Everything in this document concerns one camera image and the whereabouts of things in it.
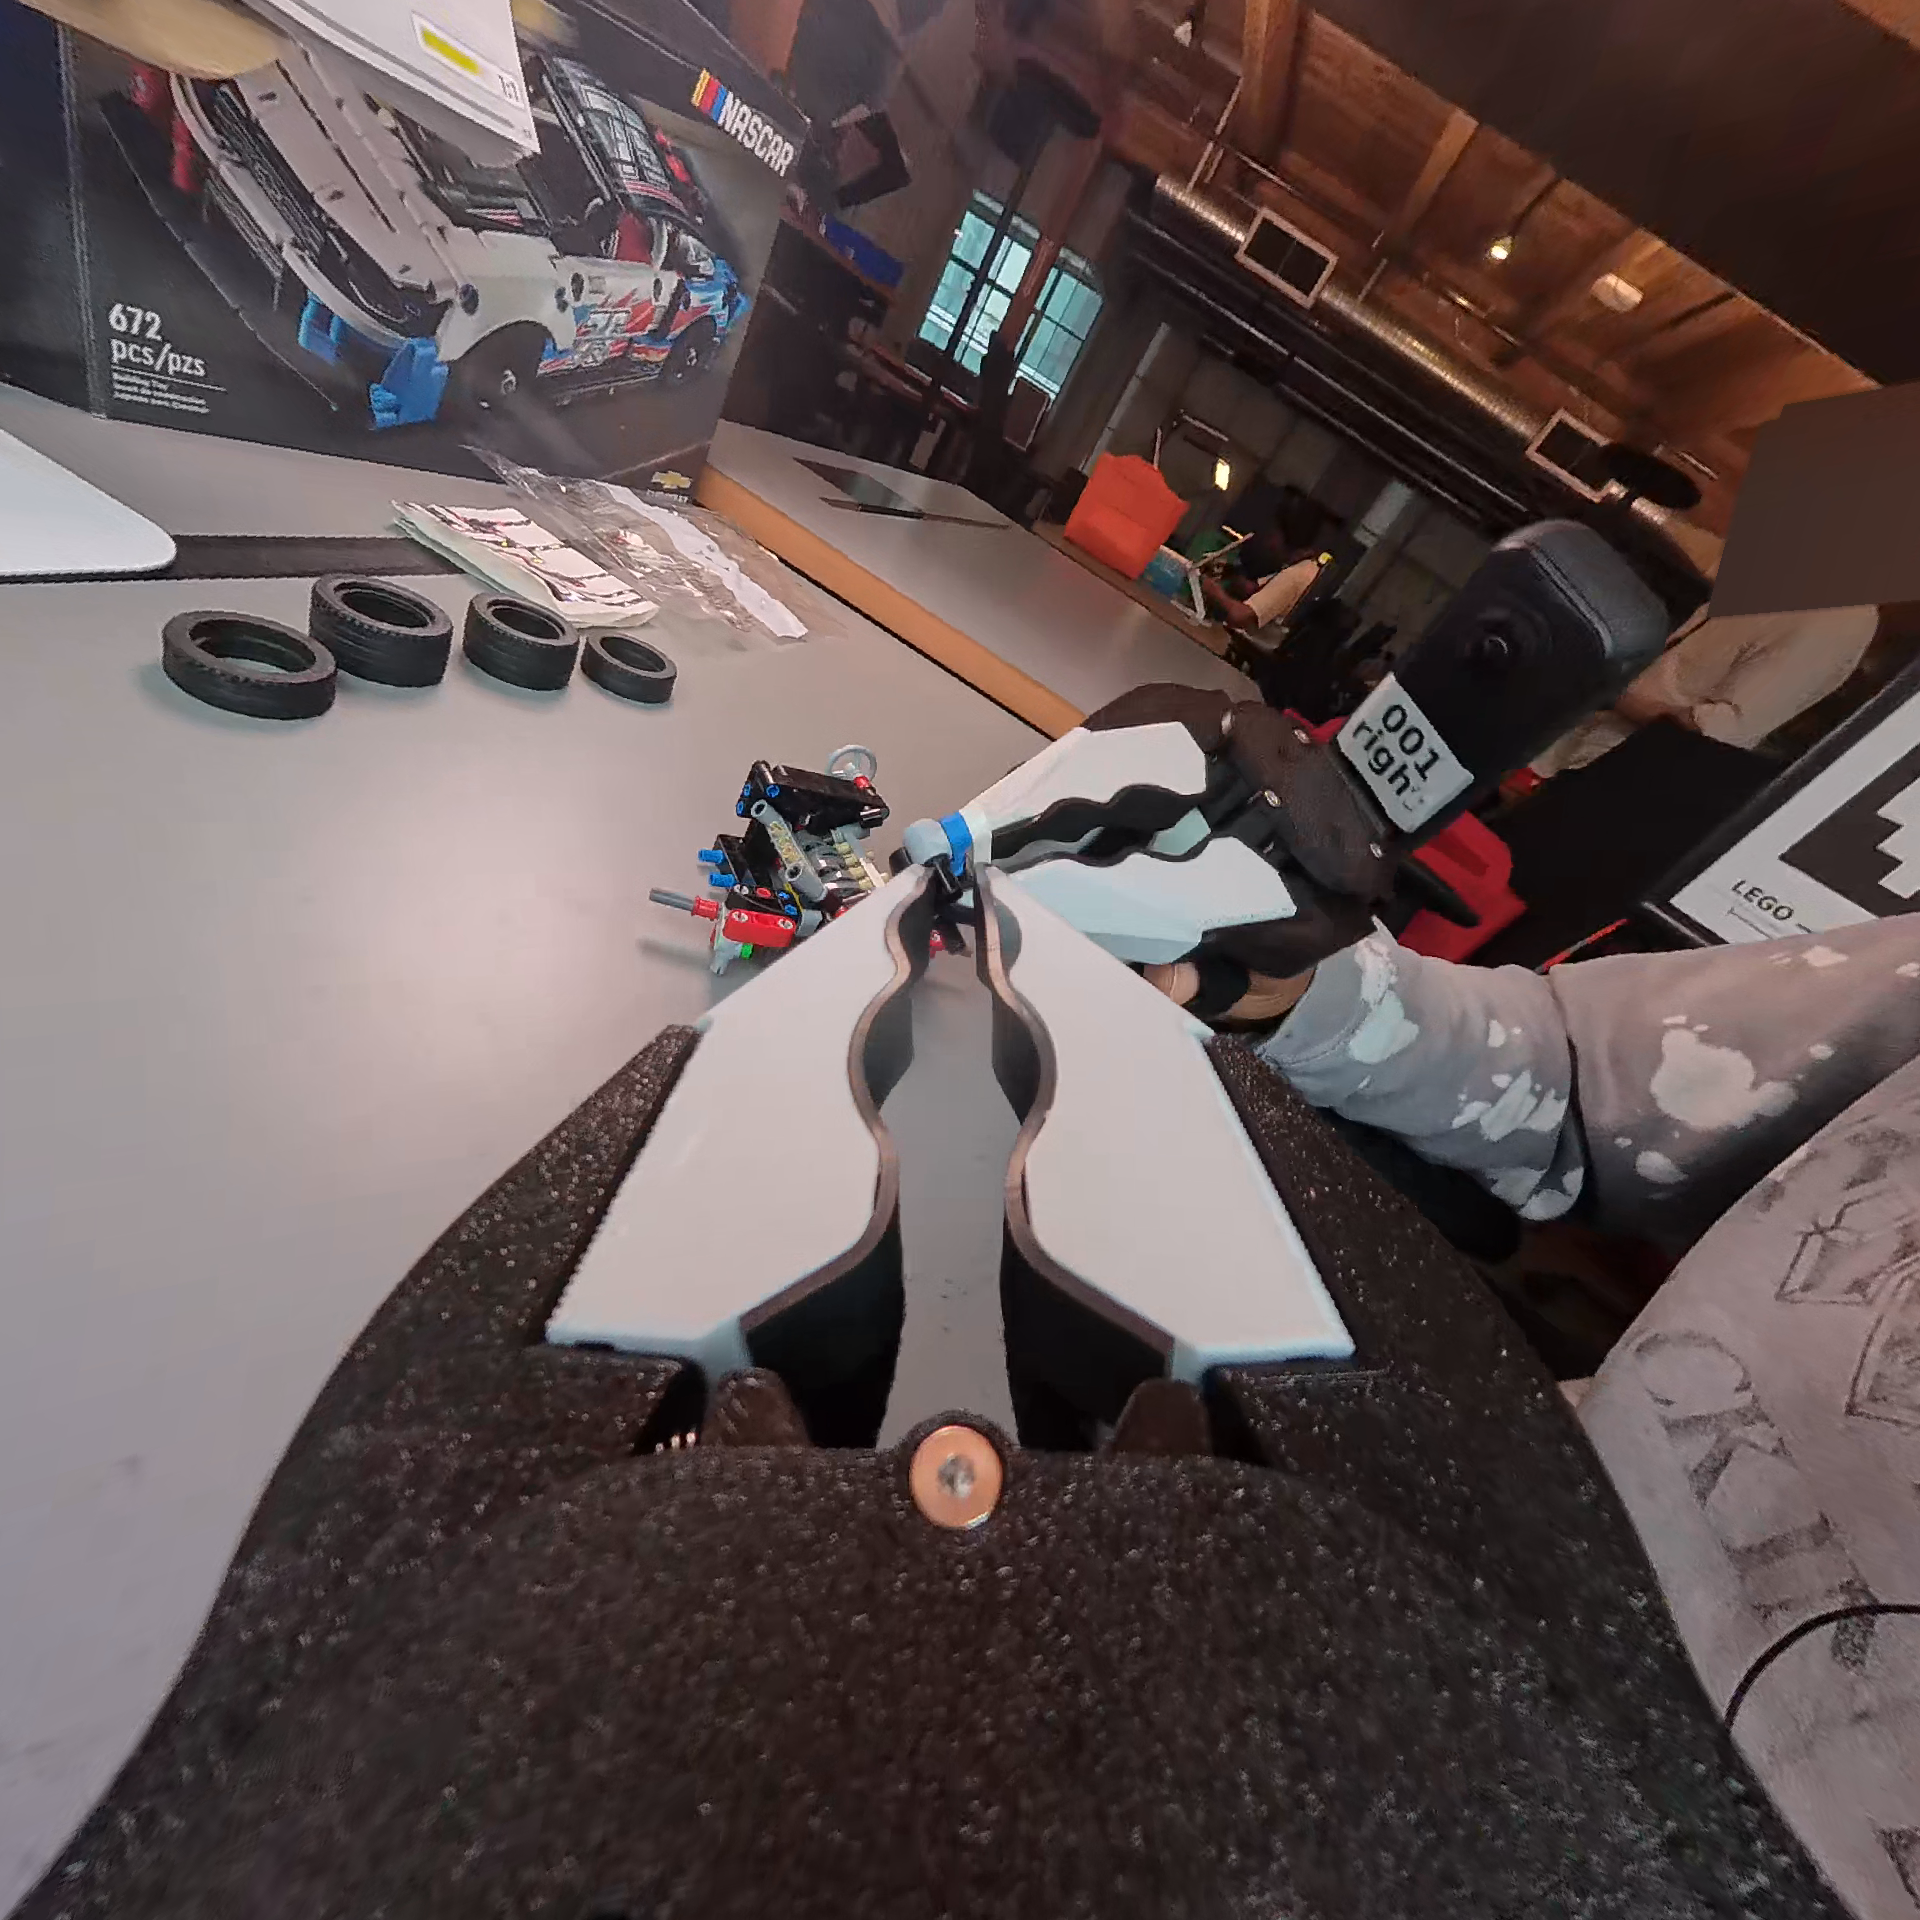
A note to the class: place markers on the orange container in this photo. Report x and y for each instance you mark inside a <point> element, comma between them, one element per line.
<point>1127,510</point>

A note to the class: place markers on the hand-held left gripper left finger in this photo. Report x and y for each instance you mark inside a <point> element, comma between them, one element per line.
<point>750,1171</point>

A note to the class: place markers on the sticker sheet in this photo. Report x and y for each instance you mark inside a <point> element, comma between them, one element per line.
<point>524,564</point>

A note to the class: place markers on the metal ventilation duct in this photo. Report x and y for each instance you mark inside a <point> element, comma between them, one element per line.
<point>1427,373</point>

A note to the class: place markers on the black toy tyre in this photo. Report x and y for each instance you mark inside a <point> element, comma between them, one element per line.
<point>339,646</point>
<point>601,680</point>
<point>196,683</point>
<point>487,655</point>

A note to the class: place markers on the red storage bin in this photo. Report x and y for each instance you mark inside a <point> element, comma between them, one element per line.
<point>1471,885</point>

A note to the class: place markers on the wood-edged neighbouring desk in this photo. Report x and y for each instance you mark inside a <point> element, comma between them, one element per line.
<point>932,585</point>

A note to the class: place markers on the clear plastic bag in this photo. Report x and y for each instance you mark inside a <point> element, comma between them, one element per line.
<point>706,554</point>

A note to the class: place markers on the black toy car set box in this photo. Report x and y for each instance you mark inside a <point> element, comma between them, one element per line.
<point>374,270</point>

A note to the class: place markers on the grey desk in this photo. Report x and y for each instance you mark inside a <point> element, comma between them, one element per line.
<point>302,1080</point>

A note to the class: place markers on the building instruction booklet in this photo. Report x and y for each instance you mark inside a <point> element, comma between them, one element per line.
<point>421,61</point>

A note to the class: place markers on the toy brick assembly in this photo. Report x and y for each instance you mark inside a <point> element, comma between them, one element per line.
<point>797,862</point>

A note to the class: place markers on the marker pattern poster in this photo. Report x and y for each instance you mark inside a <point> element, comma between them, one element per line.
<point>1832,840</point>

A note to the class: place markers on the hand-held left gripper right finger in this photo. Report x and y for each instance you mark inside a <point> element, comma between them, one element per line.
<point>1173,1200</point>

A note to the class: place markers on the small grey brick piece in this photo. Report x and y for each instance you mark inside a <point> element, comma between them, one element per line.
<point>944,840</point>

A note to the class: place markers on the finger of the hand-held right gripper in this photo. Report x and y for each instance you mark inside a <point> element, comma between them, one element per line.
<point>1095,773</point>
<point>1140,909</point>

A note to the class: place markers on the person's right forearm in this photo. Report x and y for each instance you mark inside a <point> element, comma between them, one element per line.
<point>1576,1080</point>

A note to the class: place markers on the person's right hand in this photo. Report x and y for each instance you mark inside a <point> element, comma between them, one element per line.
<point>1260,999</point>

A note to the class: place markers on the paned window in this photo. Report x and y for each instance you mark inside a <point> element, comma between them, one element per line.
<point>1004,300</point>

